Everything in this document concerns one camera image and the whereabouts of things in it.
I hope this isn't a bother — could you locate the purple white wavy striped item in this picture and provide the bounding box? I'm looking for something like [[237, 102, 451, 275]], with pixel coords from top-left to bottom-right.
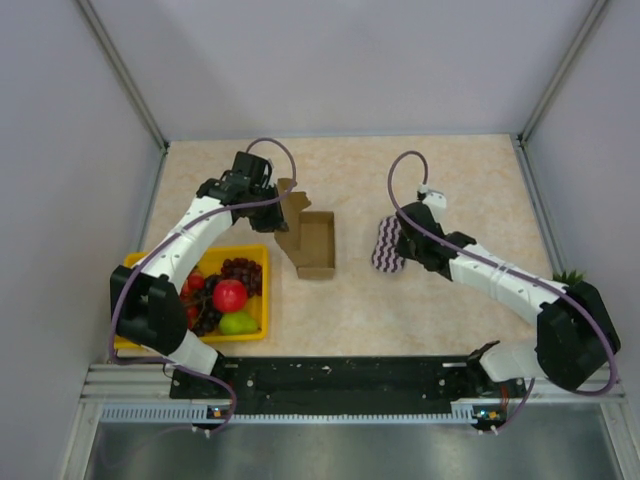
[[371, 215, 405, 274]]

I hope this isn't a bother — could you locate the brown cardboard express box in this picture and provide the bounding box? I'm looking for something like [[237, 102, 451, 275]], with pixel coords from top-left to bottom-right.
[[274, 191, 336, 281]]

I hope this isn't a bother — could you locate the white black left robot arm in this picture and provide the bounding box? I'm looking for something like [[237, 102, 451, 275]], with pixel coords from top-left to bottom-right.
[[109, 151, 287, 397]]

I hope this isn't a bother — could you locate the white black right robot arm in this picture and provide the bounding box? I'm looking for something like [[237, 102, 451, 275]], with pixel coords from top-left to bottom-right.
[[396, 202, 621, 396]]

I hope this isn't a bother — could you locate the yellow plastic fruit bin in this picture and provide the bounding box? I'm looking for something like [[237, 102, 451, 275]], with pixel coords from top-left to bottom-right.
[[111, 241, 269, 353]]

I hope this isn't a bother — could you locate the dark purple grape bunch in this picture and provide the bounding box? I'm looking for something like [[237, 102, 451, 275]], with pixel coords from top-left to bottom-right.
[[191, 257, 263, 337]]

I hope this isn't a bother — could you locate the red strawberry cluster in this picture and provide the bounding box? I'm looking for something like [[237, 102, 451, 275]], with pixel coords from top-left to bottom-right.
[[180, 269, 205, 330]]

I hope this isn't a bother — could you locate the red apple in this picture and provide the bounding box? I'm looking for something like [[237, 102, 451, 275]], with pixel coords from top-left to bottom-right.
[[212, 279, 248, 314]]

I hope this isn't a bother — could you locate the green pear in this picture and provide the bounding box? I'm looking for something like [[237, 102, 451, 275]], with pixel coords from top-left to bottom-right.
[[218, 311, 259, 336]]

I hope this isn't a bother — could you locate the pineapple with green crown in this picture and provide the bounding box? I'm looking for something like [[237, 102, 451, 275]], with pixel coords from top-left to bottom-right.
[[552, 270, 585, 286]]

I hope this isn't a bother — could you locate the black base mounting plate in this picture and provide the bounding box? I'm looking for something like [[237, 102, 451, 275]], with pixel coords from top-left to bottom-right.
[[169, 355, 531, 416]]

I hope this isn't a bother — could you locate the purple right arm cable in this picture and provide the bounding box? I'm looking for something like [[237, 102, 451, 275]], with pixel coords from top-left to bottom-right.
[[387, 150, 621, 434]]

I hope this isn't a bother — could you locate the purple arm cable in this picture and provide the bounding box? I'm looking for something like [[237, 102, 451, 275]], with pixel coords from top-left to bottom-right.
[[387, 150, 621, 434], [107, 137, 299, 434]]

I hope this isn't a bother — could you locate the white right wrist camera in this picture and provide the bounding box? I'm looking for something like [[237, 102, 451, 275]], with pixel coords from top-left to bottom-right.
[[417, 183, 447, 223]]

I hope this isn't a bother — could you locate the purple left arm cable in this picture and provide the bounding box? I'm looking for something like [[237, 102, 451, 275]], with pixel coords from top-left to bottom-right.
[[107, 137, 299, 434]]

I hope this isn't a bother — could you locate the grey slotted cable duct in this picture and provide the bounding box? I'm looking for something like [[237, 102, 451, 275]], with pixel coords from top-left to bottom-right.
[[101, 404, 228, 424]]

